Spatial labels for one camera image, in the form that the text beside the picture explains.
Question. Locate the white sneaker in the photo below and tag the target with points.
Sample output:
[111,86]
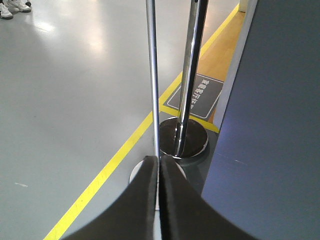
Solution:
[23,6]
[5,14]

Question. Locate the silver stanchion post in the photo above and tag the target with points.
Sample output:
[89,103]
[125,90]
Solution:
[153,65]

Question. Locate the white sneaker right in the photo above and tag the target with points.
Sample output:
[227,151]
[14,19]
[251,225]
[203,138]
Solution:
[23,6]

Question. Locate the yellow floor tape line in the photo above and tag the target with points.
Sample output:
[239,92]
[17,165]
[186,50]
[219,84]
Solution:
[81,202]

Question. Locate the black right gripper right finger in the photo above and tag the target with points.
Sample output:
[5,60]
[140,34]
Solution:
[184,215]

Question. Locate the dark floor sign with text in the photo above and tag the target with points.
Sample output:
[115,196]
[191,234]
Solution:
[205,95]

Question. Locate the white sneaker left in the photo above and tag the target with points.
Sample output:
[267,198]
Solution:
[5,14]

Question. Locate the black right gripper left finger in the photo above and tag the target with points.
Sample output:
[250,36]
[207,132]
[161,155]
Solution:
[132,214]

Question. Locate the black top stanchion post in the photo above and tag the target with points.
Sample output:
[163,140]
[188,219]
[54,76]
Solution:
[196,22]

